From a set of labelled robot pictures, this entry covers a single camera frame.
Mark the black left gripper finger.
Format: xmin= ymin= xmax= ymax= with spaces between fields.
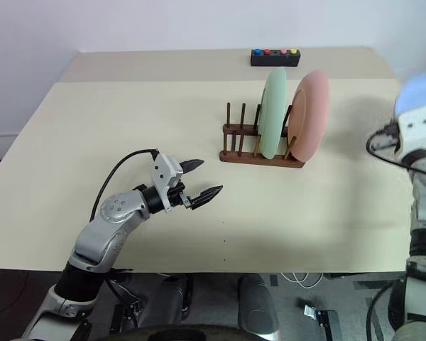
xmin=180 ymin=158 xmax=204 ymax=175
xmin=190 ymin=185 xmax=224 ymax=210

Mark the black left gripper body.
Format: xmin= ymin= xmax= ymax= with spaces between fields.
xmin=168 ymin=180 xmax=195 ymax=210

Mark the brown wooden dish rack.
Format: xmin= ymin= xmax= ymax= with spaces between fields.
xmin=219 ymin=102 xmax=307 ymax=169

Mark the green plate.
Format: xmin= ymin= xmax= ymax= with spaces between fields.
xmin=256 ymin=67 xmax=289 ymax=161

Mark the red plate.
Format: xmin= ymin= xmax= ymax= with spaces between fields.
xmin=288 ymin=68 xmax=332 ymax=163

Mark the blue plate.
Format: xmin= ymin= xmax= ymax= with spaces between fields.
xmin=393 ymin=68 xmax=426 ymax=119

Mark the dark rounded shape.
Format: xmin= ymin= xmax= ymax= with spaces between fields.
xmin=161 ymin=273 xmax=195 ymax=315
xmin=236 ymin=273 xmax=282 ymax=335

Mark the black button box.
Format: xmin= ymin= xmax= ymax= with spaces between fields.
xmin=250 ymin=48 xmax=301 ymax=68

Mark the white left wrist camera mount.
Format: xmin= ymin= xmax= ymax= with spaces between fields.
xmin=149 ymin=151 xmax=185 ymax=215

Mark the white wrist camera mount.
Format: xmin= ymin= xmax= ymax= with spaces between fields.
xmin=149 ymin=151 xmax=185 ymax=215
xmin=393 ymin=105 xmax=426 ymax=158

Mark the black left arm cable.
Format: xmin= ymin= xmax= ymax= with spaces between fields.
xmin=90 ymin=148 xmax=160 ymax=223

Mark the white floor cable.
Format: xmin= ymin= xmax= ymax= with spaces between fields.
xmin=279 ymin=272 xmax=324 ymax=288

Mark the metal floor bracket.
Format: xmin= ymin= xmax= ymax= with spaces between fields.
xmin=302 ymin=303 xmax=339 ymax=341

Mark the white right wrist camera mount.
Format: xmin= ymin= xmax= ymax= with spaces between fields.
xmin=393 ymin=105 xmax=426 ymax=158

